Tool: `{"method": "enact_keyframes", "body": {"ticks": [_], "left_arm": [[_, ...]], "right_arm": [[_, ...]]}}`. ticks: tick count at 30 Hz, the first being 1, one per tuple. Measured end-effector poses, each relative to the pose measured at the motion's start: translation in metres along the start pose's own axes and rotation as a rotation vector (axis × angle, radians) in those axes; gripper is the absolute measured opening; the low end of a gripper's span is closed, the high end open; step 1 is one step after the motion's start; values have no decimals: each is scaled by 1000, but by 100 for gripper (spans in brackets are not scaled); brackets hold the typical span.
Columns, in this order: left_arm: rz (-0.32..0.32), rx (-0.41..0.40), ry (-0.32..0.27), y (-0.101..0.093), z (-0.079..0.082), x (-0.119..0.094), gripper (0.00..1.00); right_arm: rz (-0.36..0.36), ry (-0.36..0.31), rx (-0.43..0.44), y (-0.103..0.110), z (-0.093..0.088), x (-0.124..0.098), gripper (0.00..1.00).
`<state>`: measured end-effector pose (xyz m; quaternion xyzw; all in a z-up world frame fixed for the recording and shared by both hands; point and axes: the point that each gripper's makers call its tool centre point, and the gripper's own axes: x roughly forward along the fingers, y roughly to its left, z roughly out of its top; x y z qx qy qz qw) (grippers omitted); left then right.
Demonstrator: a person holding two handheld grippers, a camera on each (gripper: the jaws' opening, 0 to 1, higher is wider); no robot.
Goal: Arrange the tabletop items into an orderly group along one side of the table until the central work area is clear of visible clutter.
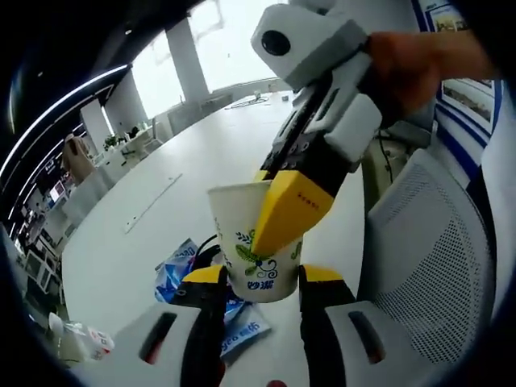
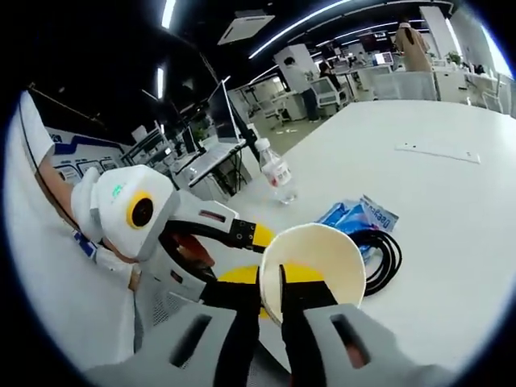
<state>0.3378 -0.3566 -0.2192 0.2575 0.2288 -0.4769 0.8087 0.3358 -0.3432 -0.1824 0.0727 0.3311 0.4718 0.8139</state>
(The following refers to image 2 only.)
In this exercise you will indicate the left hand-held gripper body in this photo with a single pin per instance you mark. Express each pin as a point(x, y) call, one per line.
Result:
point(117, 197)

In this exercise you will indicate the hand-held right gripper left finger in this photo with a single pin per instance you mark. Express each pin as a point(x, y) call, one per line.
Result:
point(181, 346)

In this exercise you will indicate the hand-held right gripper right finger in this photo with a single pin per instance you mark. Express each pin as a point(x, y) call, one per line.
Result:
point(322, 346)

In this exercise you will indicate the clear plastic water bottle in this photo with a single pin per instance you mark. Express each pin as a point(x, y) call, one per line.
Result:
point(276, 169)

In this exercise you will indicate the white paper cup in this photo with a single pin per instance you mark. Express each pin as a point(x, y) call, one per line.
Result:
point(314, 250)

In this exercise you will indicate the blue flowered tissue pack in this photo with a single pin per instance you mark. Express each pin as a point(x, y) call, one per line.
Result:
point(338, 215)

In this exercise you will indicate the person's left hand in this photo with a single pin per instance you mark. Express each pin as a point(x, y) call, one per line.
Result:
point(123, 258)

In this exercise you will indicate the white blue display board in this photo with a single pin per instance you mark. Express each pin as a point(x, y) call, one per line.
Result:
point(101, 161)

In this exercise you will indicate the metal equipment rack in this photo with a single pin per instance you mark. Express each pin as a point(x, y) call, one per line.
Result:
point(153, 153)

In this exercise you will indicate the white table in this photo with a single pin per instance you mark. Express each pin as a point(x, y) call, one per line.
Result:
point(423, 242)

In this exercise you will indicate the white office chair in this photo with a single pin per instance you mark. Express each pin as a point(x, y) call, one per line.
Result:
point(496, 94)
point(326, 94)

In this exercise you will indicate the ceiling air vent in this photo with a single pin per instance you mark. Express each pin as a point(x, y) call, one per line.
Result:
point(246, 26)

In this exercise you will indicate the computer monitor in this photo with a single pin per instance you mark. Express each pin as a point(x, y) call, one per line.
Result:
point(383, 58)

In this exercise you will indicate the green potted plant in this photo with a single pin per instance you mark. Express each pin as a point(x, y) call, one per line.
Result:
point(453, 58)

